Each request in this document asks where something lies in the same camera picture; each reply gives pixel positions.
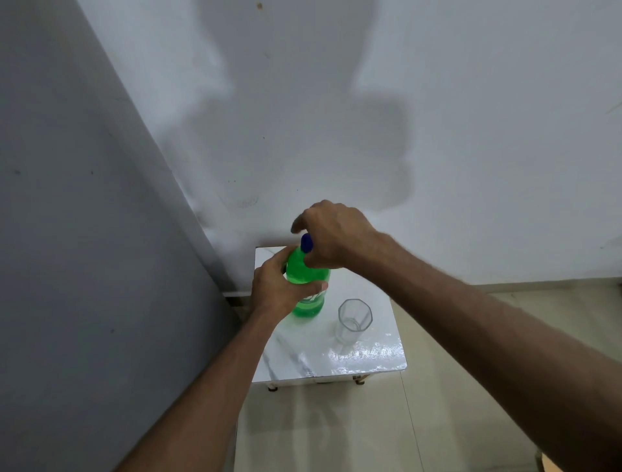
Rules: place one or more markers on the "person's right hand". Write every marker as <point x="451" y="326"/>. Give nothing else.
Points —
<point x="340" y="233"/>

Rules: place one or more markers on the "person's left hand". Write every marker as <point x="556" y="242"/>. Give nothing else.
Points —
<point x="267" y="291"/>

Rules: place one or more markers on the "person's left thumb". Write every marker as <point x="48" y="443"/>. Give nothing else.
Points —
<point x="308" y="291"/>

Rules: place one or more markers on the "person's right thumb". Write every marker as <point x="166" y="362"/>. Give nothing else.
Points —
<point x="318" y="261"/>

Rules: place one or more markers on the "green plastic bottle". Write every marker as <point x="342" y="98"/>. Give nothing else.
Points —
<point x="307" y="275"/>

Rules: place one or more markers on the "blue bottle cap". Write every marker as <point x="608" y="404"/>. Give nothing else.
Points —
<point x="306" y="243"/>

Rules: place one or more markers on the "person's left forearm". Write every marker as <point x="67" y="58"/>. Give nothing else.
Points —
<point x="214" y="389"/>

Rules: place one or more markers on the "person's right forearm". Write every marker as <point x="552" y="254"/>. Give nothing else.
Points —
<point x="486" y="335"/>

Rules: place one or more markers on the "clear drinking glass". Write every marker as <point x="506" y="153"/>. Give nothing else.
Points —
<point x="353" y="321"/>

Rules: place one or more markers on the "small white marble table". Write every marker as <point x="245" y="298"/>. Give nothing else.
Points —
<point x="340" y="350"/>

